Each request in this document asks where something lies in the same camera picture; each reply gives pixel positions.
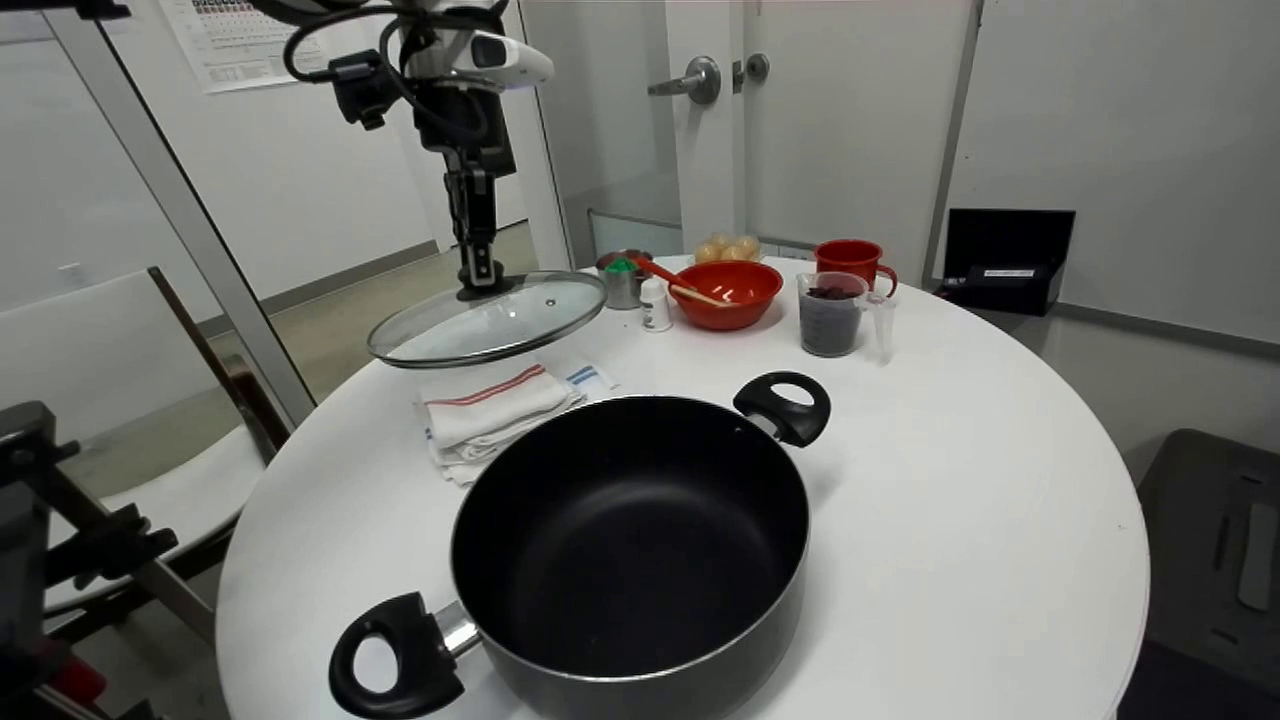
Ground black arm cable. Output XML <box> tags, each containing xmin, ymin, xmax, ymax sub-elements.
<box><xmin>275</xmin><ymin>0</ymin><xmax>451</xmax><ymax>89</ymax></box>

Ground black cooking pot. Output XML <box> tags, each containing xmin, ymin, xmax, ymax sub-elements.
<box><xmin>329</xmin><ymin>370</ymin><xmax>836</xmax><ymax>720</ymax></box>

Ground black floor box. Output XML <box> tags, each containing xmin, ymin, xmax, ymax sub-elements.
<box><xmin>1116</xmin><ymin>423</ymin><xmax>1280</xmax><ymax>720</ymax></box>

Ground gray metal pole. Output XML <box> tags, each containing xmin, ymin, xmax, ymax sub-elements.
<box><xmin>35</xmin><ymin>0</ymin><xmax>320</xmax><ymax>434</ymax></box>

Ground red plastic bowl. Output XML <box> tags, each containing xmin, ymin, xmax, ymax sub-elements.
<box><xmin>663</xmin><ymin>257</ymin><xmax>788</xmax><ymax>336</ymax></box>

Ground red plastic cup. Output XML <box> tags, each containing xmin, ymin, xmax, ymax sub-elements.
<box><xmin>813</xmin><ymin>235</ymin><xmax>902</xmax><ymax>304</ymax></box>

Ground red plastic part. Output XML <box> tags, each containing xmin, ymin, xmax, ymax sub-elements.
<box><xmin>35</xmin><ymin>649</ymin><xmax>108</xmax><ymax>711</ymax></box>

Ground silver door lock knob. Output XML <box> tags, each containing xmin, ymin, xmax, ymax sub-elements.
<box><xmin>730</xmin><ymin>50</ymin><xmax>777</xmax><ymax>95</ymax></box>

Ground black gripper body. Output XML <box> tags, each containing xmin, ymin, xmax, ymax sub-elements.
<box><xmin>413</xmin><ymin>79</ymin><xmax>519</xmax><ymax>185</ymax></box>

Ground small wooden spoon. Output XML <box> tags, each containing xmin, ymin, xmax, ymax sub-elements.
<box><xmin>636</xmin><ymin>257</ymin><xmax>731</xmax><ymax>313</ymax></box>

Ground white paper wall poster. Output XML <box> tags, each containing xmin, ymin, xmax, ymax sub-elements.
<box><xmin>155</xmin><ymin>0</ymin><xmax>403</xmax><ymax>102</ymax></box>

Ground white towel red stripes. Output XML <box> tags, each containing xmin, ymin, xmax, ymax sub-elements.
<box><xmin>421</xmin><ymin>362</ymin><xmax>591</xmax><ymax>488</ymax></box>

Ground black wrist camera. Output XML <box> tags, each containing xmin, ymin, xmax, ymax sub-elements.
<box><xmin>329</xmin><ymin>50</ymin><xmax>410</xmax><ymax>131</ymax></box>

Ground open black case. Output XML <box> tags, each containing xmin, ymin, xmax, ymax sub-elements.
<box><xmin>936</xmin><ymin>205</ymin><xmax>1082</xmax><ymax>321</ymax></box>

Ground small white bottle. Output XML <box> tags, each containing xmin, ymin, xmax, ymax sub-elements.
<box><xmin>641</xmin><ymin>275</ymin><xmax>674</xmax><ymax>336</ymax></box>

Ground silver door lever handle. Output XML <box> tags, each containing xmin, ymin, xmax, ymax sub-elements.
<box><xmin>646</xmin><ymin>51</ymin><xmax>725</xmax><ymax>111</ymax></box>

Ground clear measuring cup dark contents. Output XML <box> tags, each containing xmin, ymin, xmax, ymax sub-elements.
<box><xmin>795</xmin><ymin>270</ymin><xmax>902</xmax><ymax>364</ymax></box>

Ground metal cup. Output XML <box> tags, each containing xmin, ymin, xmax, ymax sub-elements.
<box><xmin>598</xmin><ymin>252</ymin><xmax>653</xmax><ymax>315</ymax></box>

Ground glass pot lid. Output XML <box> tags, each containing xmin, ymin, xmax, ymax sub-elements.
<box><xmin>364</xmin><ymin>270</ymin><xmax>613</xmax><ymax>374</ymax></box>

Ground black metal stand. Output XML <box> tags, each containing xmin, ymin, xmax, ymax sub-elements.
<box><xmin>0</xmin><ymin>398</ymin><xmax>186</xmax><ymax>720</ymax></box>

